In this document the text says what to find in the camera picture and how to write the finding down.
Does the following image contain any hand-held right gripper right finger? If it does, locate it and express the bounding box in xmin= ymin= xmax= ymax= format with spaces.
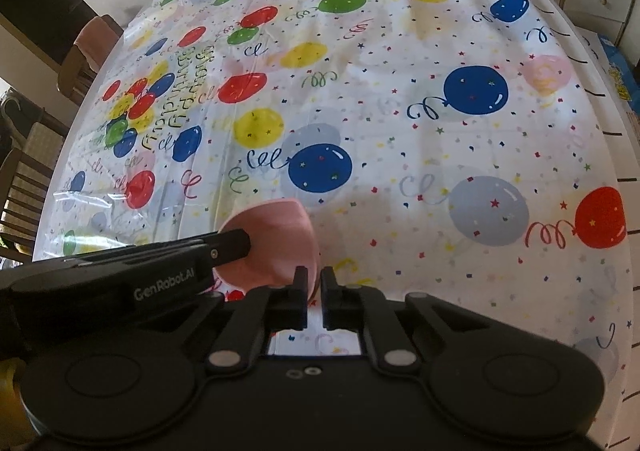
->
xmin=320 ymin=266 xmax=483 ymax=374

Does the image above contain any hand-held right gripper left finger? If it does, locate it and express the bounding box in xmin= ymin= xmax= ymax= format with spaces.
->
xmin=167 ymin=266 xmax=308 ymax=374

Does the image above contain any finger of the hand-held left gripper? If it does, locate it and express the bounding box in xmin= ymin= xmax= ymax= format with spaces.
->
xmin=65 ymin=229 xmax=252 ymax=278

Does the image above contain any small pink bowl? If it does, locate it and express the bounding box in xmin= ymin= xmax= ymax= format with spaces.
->
xmin=212 ymin=198 xmax=321 ymax=305

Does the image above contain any wooden chair with checked cushion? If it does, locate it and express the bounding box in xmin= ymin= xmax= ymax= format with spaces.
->
xmin=0 ymin=107 xmax=72 ymax=263

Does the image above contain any balloon print tablecloth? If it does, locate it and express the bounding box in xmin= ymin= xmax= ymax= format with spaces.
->
xmin=32 ymin=0 xmax=640 ymax=434

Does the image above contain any wooden chair with pink cloth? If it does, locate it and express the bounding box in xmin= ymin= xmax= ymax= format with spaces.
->
xmin=59 ymin=15 xmax=126 ymax=93

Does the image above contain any pink cloth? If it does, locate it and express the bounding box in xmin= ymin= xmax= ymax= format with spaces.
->
xmin=75 ymin=16 xmax=120 ymax=77

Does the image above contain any blue cardboard box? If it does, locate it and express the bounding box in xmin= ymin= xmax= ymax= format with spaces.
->
xmin=594 ymin=32 xmax=640 ymax=116

